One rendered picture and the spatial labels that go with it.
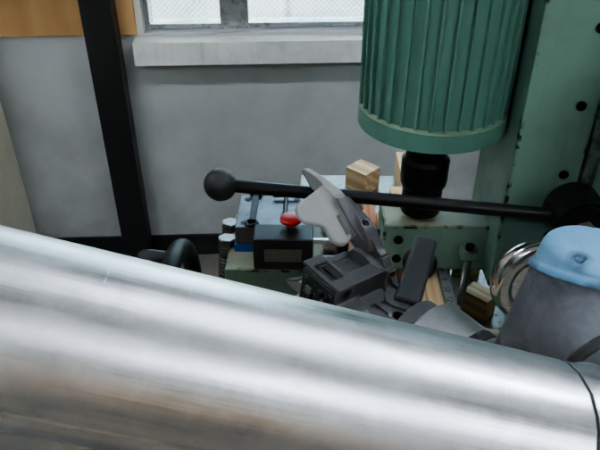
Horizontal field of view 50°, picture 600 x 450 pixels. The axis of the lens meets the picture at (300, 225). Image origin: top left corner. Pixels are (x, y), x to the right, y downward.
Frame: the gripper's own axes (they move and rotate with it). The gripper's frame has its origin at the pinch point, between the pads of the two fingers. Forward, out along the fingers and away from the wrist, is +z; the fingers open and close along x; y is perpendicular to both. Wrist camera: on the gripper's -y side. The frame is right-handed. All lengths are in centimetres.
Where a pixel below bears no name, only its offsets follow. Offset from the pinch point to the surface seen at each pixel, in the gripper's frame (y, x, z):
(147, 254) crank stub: 4.1, 20.9, 27.9
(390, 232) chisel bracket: -15.0, 5.5, -1.3
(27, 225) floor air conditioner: -16, 101, 157
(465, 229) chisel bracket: -22.1, 3.6, -7.3
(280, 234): -5.3, 8.7, 8.9
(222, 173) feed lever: 8.1, -6.7, 4.0
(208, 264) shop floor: -69, 114, 118
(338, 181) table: -34.4, 18.6, 27.4
